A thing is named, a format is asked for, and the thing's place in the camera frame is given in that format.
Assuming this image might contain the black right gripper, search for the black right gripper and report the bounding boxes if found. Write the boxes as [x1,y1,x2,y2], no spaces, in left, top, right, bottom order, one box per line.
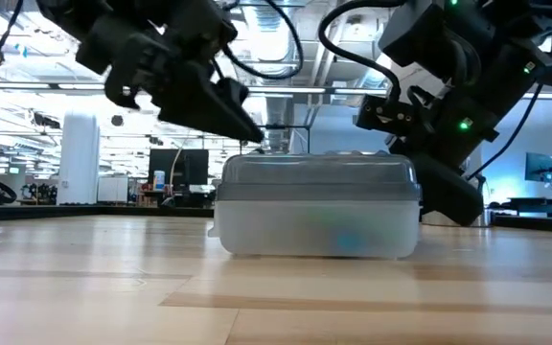
[387,94,501,228]

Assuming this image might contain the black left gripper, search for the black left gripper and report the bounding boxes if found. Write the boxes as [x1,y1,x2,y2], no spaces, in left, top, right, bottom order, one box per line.
[74,0,265,145]

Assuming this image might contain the clear plastic pencil case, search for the clear plastic pencil case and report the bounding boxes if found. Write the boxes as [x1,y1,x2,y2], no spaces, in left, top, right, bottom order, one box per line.
[206,149,424,261]

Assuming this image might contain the grey monitor on arm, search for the grey monitor on arm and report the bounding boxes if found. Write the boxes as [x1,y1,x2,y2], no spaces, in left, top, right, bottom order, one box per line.
[524,151,552,184]

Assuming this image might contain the black monitor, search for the black monitor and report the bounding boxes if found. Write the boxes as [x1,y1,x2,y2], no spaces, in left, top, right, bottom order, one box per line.
[148,149,210,188]

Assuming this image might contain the dark office desk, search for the dark office desk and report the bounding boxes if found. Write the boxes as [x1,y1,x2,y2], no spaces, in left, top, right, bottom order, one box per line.
[507,195,552,219]

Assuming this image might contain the white cabinet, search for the white cabinet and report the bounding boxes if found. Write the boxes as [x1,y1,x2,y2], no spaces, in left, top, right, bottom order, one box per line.
[97,175,130,204]

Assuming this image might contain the white cylindrical column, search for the white cylindrical column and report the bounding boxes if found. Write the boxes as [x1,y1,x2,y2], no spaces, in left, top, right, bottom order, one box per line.
[57,110,102,207]

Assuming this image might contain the black left wrist camera cable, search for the black left wrist camera cable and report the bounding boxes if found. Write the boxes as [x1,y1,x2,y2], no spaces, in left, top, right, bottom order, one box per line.
[211,0,305,81]

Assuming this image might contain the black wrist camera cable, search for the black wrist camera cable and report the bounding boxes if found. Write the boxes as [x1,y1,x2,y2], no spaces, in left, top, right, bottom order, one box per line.
[317,0,403,104]
[211,0,305,81]

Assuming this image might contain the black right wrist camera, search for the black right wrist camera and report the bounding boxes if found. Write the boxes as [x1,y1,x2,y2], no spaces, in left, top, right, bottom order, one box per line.
[356,92,422,142]

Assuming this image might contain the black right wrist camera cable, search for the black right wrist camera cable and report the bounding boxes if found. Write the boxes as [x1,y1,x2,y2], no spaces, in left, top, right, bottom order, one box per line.
[317,0,403,104]

